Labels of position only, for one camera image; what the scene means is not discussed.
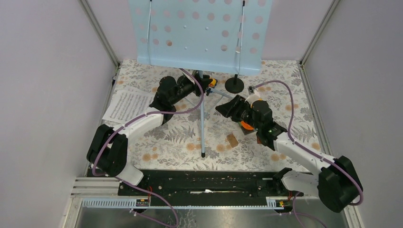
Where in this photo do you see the floral table mat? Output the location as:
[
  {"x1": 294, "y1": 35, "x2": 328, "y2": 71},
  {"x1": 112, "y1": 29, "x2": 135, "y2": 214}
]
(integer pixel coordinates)
[{"x1": 90, "y1": 59, "x2": 318, "y2": 173}]

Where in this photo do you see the light blue music stand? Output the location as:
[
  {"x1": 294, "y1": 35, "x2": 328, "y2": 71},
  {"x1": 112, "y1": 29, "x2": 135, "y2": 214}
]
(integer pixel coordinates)
[{"x1": 127, "y1": 0, "x2": 273, "y2": 158}]

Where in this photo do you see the right black microphone stand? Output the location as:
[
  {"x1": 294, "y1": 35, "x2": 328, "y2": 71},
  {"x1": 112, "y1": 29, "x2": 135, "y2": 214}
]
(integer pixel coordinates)
[{"x1": 225, "y1": 74, "x2": 244, "y2": 94}]

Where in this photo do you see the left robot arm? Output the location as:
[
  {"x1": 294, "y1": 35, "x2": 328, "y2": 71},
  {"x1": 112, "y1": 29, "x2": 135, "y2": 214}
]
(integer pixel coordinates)
[{"x1": 86, "y1": 74, "x2": 217, "y2": 195}]

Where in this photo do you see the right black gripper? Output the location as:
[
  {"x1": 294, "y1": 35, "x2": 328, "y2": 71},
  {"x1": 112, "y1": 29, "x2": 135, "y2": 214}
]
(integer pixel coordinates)
[{"x1": 214, "y1": 95, "x2": 261, "y2": 131}]

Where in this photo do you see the tan wooden block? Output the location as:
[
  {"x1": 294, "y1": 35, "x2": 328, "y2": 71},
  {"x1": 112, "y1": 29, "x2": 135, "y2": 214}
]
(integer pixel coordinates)
[{"x1": 226, "y1": 133, "x2": 239, "y2": 148}]

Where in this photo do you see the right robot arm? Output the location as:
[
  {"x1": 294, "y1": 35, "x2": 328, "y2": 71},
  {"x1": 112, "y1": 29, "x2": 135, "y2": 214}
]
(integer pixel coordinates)
[{"x1": 215, "y1": 95, "x2": 363, "y2": 212}]

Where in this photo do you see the orange curved toy block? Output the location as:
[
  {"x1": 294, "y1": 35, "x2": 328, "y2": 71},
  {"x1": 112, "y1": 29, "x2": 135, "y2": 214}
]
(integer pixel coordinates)
[{"x1": 241, "y1": 122, "x2": 254, "y2": 131}]

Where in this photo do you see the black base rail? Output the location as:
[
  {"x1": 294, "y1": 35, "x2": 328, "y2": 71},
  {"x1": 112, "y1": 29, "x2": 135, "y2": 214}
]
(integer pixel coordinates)
[{"x1": 117, "y1": 169, "x2": 305, "y2": 208}]

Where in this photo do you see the blue yellow toy figure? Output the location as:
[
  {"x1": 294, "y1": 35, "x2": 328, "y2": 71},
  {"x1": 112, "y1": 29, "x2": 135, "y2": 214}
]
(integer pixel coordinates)
[{"x1": 208, "y1": 78, "x2": 218, "y2": 88}]

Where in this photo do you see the sheet music page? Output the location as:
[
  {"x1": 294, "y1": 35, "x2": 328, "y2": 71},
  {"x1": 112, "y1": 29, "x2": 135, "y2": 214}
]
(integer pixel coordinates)
[{"x1": 102, "y1": 87, "x2": 154, "y2": 124}]

